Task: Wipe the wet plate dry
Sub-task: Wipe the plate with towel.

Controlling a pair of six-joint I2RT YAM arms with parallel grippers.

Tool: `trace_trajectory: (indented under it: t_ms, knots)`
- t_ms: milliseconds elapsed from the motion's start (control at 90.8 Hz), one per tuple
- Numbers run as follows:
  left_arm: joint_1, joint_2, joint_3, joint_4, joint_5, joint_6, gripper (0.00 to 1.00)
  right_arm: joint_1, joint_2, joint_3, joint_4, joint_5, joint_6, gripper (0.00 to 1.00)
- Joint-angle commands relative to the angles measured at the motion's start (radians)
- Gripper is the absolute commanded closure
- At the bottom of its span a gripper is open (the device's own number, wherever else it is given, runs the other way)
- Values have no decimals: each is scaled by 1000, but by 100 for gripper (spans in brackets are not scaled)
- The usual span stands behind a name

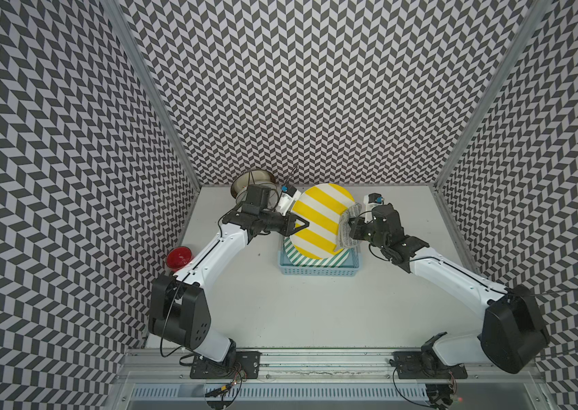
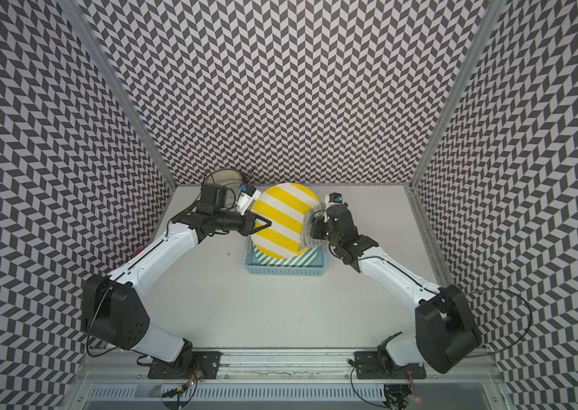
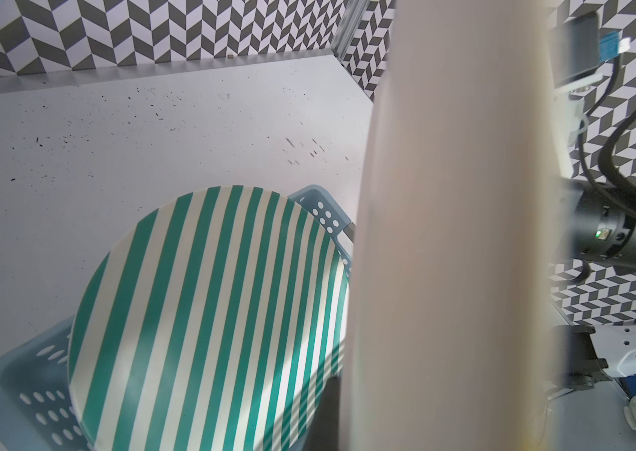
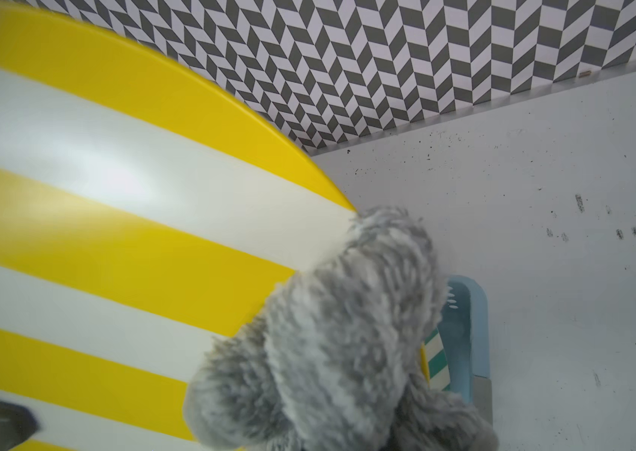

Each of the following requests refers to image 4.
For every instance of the yellow white striped plate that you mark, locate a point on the yellow white striped plate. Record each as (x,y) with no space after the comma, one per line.
(144,213)

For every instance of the grey fluffy cloth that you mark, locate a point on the grey fluffy cloth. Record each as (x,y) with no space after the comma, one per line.
(332,361)

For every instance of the light blue plastic basket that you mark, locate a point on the light blue plastic basket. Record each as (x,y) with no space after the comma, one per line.
(465,335)

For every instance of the green white striped plate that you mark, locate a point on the green white striped plate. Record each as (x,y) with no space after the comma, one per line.
(436,363)

